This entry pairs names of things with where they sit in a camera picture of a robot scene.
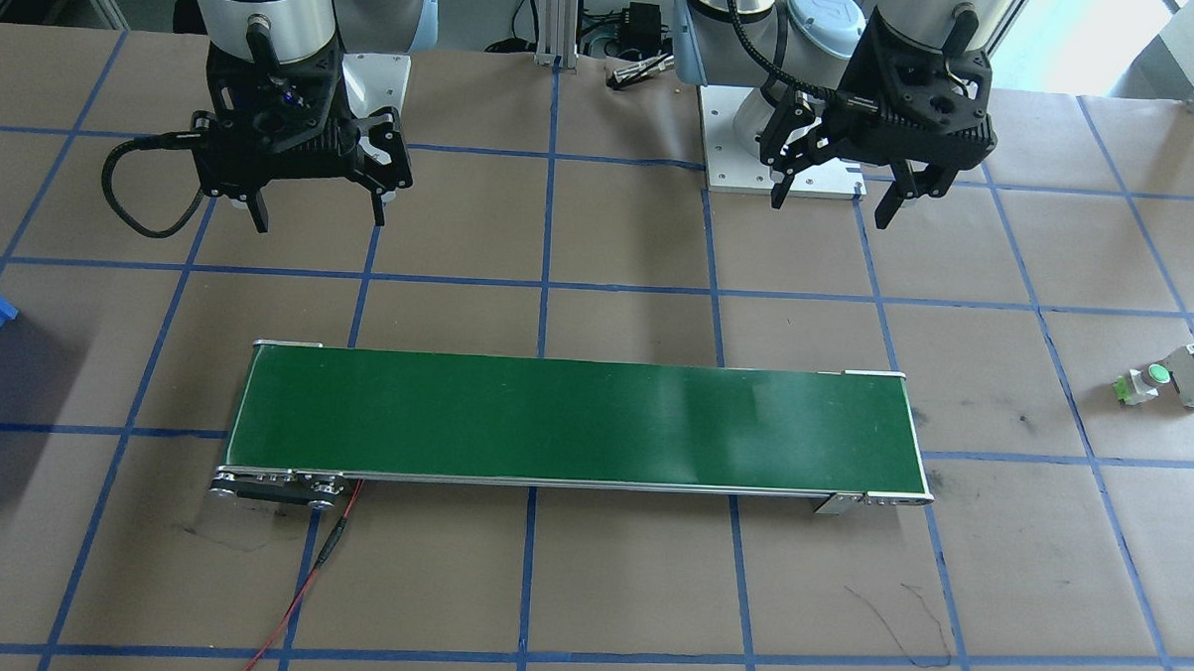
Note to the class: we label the white square base plate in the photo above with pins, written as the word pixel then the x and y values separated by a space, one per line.
pixel 732 161
pixel 383 75

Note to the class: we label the black power supply box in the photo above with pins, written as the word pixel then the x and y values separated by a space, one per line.
pixel 646 24

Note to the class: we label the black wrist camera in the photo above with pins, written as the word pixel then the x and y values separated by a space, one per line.
pixel 813 115
pixel 285 101

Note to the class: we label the green push button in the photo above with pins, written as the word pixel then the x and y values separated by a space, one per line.
pixel 1147 383

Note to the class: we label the silver black connector plug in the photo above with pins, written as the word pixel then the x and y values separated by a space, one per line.
pixel 641 71

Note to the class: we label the green conveyor belt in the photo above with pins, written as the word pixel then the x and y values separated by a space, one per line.
pixel 574 424

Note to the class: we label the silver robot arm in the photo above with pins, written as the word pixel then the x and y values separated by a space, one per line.
pixel 826 36
pixel 261 6

